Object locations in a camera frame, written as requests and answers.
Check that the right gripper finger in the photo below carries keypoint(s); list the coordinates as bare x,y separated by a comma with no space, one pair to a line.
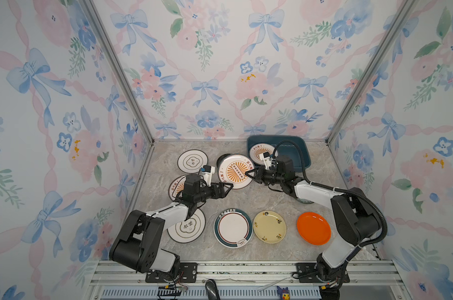
255,171
256,176

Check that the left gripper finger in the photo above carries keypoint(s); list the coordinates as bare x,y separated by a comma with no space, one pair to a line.
223,192
226,185

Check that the small blue toy figure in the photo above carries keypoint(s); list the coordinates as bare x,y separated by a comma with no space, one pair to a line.
283,293

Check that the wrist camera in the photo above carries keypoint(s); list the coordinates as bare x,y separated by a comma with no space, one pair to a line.
268,161
206,173

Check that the aluminium rail frame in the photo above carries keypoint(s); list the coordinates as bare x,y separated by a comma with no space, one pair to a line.
249,280

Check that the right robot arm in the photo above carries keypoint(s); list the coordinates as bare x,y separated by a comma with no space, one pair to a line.
358,221

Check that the blue patterned green plate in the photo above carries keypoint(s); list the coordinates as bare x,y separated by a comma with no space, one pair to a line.
304,201

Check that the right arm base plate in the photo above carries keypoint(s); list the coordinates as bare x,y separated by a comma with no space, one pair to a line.
311,272

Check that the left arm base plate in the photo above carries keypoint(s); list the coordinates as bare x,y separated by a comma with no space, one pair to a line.
183,272

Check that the orange plate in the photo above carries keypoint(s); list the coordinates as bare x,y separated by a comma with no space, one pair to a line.
313,228

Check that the black plate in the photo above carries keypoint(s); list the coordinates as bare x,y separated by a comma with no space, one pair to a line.
221,159

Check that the white plate green rim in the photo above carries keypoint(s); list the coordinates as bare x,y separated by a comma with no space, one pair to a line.
233,228

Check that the cream yellow plate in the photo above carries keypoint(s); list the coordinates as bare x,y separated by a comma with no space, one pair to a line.
269,227

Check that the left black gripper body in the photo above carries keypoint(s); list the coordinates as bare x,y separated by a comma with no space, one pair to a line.
206,193

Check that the black computer mouse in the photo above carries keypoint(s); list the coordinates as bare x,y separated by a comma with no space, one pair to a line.
212,291

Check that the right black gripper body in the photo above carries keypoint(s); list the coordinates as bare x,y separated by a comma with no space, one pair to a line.
271,177

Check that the white plate flower outline near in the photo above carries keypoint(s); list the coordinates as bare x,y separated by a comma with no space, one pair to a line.
189,230

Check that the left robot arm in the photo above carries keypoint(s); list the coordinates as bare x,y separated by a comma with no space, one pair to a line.
137,246

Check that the sunburst plate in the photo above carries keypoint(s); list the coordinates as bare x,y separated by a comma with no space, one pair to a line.
232,170
256,152
176,186

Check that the white plate flower outline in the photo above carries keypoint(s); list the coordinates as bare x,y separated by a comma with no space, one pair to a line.
189,230
192,161

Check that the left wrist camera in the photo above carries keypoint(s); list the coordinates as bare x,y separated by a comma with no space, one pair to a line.
206,173

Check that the white plate flower outline far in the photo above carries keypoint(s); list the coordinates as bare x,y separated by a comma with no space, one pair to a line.
192,161

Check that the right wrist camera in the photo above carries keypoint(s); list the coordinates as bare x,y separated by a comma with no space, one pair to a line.
268,161

